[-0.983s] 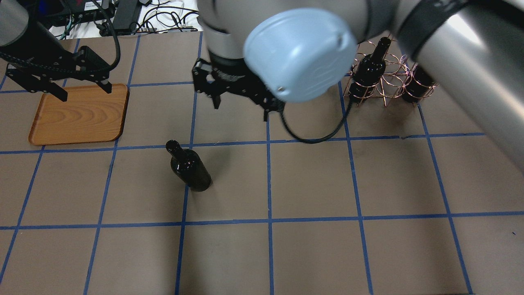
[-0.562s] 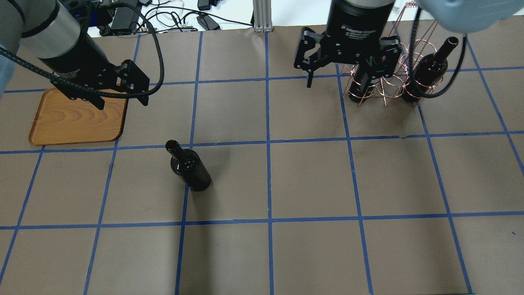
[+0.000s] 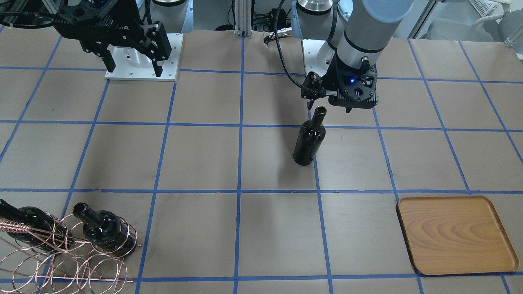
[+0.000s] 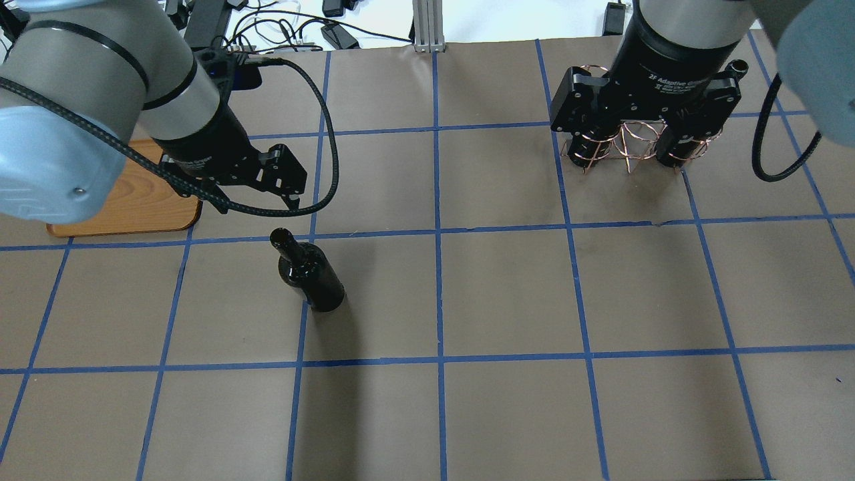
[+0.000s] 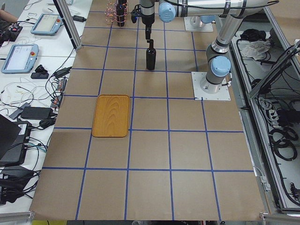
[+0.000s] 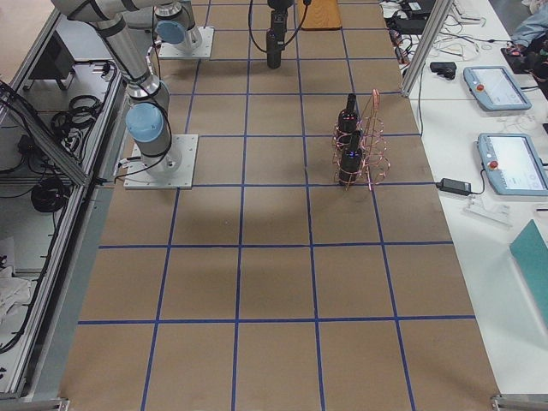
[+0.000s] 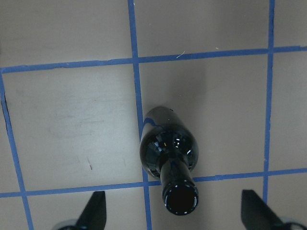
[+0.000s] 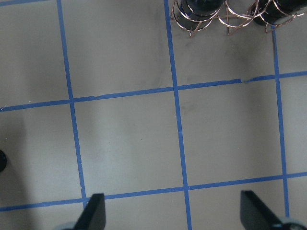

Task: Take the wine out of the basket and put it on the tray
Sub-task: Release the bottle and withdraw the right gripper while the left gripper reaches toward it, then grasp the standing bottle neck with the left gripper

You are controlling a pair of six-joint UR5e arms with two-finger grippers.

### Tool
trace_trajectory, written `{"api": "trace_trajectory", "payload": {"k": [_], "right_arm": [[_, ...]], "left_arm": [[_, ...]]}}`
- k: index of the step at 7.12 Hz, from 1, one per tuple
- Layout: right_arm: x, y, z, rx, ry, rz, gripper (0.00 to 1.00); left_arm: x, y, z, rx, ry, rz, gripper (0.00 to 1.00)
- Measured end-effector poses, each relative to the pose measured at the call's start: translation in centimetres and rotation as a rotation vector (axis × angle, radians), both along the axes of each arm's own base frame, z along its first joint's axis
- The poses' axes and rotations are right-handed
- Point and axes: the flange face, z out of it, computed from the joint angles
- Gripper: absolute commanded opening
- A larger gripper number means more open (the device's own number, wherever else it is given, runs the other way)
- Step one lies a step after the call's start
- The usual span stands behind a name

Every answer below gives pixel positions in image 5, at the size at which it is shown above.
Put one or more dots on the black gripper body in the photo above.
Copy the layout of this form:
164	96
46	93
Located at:
148	20

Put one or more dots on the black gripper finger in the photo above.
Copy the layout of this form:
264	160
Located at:
148	33

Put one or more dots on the wooden tray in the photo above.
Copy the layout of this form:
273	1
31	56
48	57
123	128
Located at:
111	116

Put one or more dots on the black power adapter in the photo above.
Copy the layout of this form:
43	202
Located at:
79	18

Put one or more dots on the blue teach pendant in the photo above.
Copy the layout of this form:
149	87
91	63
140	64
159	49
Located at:
47	25
20	59

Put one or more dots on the black power brick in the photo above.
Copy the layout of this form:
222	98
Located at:
36	113

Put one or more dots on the copper wire bottle basket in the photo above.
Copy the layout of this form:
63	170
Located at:
110	12

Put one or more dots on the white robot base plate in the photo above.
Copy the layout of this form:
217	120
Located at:
190	26
203	90

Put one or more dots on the aluminium frame post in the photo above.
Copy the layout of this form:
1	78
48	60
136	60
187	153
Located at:
69	24

